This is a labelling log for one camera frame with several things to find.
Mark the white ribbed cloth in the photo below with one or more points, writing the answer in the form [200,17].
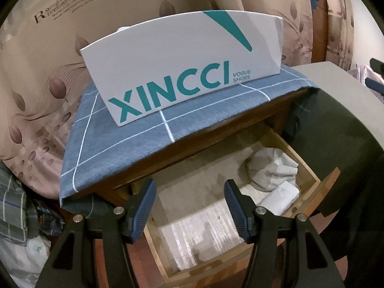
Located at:
[270,168]

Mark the wooden drawer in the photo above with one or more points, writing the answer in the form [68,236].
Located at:
[315,198]

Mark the white folded cloth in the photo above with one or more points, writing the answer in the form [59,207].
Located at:
[279,198]

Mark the blue checked cloth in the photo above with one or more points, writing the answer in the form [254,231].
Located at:
[120,156]

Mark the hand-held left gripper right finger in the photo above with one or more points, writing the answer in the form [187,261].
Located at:
[240,213]

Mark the white desk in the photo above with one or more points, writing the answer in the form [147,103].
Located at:
[336,81]

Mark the blue packet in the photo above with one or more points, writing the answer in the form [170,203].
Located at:
[48,216]

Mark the lilac patterned cloth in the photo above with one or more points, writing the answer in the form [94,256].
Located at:
[358,73]

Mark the beige leaf-print bed sheet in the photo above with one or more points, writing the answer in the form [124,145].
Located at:
[45,51]

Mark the white shoe box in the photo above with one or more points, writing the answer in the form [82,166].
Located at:
[180,60]

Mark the white crumpled plastic bag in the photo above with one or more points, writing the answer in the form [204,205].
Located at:
[27,255]

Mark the grey plaid cloth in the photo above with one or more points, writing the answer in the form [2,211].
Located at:
[15,210]

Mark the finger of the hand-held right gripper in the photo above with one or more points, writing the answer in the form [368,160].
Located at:
[378,65]
[375,84]

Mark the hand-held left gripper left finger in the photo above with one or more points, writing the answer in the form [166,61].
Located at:
[142,213]

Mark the white drawer liner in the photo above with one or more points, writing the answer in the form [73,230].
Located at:
[195,231]

